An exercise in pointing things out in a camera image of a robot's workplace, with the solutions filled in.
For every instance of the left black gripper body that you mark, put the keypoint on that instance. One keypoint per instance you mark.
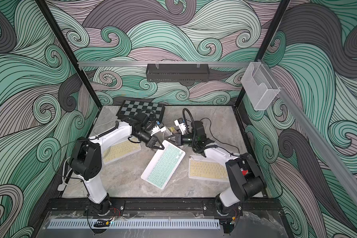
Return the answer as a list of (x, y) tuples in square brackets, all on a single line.
[(144, 137)]

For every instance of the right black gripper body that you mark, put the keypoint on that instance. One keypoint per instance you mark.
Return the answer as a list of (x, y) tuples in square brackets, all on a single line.
[(189, 139)]

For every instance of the white power strip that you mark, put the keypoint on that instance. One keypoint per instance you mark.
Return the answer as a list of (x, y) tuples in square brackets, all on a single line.
[(162, 128)]

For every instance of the green wireless keyboard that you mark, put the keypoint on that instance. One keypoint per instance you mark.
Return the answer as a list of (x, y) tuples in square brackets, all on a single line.
[(163, 165)]

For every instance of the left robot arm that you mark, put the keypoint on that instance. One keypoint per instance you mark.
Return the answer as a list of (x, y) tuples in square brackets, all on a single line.
[(86, 158)]

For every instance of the yellow keyboard right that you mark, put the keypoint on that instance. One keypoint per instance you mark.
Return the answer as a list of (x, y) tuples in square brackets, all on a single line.
[(206, 169)]

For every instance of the yellow keyboard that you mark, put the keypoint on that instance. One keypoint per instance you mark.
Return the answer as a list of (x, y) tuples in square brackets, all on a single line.
[(206, 169), (120, 150)]

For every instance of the yellow keyboard left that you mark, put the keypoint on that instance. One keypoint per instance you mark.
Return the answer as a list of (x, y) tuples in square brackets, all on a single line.
[(120, 150)]

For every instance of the black chessboard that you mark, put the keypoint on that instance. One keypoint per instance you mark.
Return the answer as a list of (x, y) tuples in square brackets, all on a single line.
[(130, 108)]

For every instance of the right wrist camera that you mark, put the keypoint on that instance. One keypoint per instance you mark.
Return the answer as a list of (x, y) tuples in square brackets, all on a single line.
[(180, 123)]

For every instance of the black wall tray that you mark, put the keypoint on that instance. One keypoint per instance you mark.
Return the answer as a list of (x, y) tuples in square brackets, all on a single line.
[(182, 73)]

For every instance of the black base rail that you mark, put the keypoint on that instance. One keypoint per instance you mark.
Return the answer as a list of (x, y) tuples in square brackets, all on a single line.
[(208, 206)]

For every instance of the clear plastic wall bin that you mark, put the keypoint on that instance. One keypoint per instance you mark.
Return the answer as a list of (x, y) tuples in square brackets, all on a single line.
[(260, 87)]

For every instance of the white slotted cable duct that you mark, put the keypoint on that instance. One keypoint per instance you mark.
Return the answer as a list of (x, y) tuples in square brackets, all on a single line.
[(207, 224)]

